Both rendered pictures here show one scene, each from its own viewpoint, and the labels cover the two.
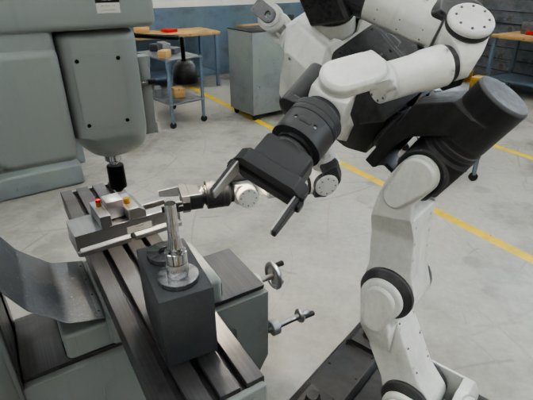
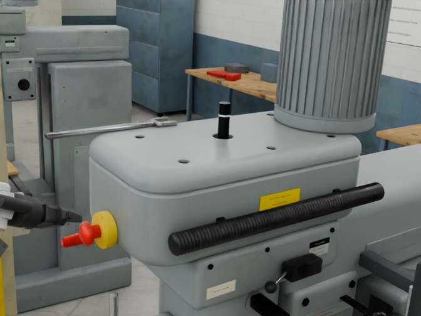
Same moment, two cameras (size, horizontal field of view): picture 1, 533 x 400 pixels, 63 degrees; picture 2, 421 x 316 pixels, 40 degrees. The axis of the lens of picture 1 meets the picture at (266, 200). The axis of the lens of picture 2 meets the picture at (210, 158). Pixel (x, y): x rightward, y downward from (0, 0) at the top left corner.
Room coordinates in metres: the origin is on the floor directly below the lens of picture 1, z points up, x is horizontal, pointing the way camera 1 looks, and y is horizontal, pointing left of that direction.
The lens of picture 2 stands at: (2.11, 0.34, 2.18)
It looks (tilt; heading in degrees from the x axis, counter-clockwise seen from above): 19 degrees down; 176
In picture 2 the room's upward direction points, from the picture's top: 3 degrees clockwise
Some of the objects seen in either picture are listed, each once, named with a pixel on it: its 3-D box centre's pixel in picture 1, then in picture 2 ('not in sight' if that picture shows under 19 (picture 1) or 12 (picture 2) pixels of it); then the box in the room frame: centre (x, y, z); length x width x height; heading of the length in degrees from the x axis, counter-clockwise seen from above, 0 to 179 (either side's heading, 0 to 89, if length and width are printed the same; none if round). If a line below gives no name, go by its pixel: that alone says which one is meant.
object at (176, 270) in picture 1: (177, 264); not in sight; (0.77, 0.19, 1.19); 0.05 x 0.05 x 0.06
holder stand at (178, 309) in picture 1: (176, 296); not in sight; (0.81, 0.21, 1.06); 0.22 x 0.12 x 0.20; 27
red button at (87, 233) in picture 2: not in sight; (90, 232); (1.27, 0.21, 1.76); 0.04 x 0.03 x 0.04; 32
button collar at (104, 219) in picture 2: not in sight; (104, 229); (1.25, 0.23, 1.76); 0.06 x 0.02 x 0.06; 32
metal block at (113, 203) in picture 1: (113, 205); not in sight; (1.25, 0.50, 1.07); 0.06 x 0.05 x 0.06; 34
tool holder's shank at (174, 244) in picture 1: (172, 227); (113, 312); (0.77, 0.19, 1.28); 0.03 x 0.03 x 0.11
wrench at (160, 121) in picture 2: not in sight; (113, 128); (1.12, 0.23, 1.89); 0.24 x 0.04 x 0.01; 122
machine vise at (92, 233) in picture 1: (124, 217); not in sight; (1.27, 0.48, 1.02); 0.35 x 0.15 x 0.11; 124
